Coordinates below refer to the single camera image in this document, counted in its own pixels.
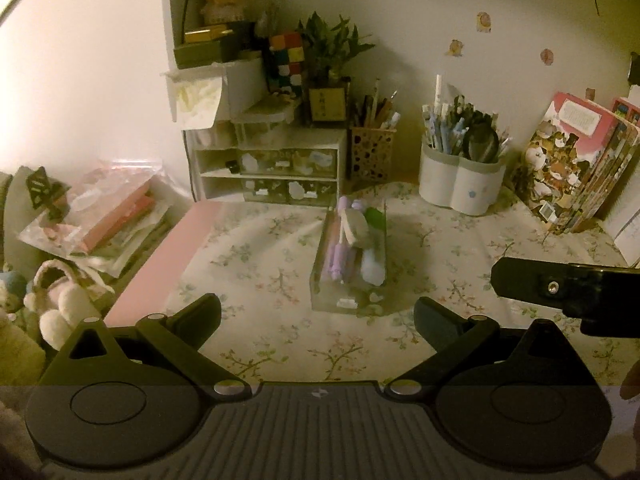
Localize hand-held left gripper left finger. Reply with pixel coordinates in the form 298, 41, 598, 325
37, 293, 253, 402

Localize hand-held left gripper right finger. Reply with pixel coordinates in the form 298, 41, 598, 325
386, 295, 597, 399

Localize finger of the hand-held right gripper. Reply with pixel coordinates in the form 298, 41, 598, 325
490, 256, 640, 338

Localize white glue bottle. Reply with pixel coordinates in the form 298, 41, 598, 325
361, 247, 387, 285

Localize clear acrylic pen box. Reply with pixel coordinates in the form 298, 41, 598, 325
309, 201, 392, 317

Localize purple pen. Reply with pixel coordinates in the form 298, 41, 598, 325
340, 200, 364, 277
324, 197, 352, 282

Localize white correction tape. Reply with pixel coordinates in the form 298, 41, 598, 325
344, 209, 372, 249

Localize white flower-shaped pen holder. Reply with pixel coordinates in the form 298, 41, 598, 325
418, 141, 508, 217

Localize row of illustrated books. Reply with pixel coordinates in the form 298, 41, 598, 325
519, 90, 640, 237

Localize white fluffy earmuffs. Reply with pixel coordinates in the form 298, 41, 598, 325
21, 259, 117, 352

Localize black magnifying glass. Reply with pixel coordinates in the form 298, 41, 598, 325
461, 121, 502, 164

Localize white drawer organiser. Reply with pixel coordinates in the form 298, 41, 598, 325
181, 126, 349, 207

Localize brown lattice pen holder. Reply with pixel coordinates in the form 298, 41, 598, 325
349, 125, 399, 187

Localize bunch of pens, white holder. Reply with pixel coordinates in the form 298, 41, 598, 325
421, 73, 514, 165

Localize dark triangular sign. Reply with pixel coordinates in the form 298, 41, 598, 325
25, 166, 72, 222

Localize clear topped drawer unit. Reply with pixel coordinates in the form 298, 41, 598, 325
231, 109, 301, 133

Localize bunch of pens, lattice holder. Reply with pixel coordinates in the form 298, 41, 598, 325
351, 76, 402, 131

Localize hanging pale paper sheet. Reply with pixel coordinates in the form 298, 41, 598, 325
159, 67, 227, 129

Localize dark green box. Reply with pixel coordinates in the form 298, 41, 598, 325
173, 35, 242, 69

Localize colourful puzzle cube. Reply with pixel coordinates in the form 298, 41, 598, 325
266, 31, 307, 97

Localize potted green plant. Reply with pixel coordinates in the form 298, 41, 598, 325
296, 10, 377, 127

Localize gold box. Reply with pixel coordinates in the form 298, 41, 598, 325
183, 26, 234, 44

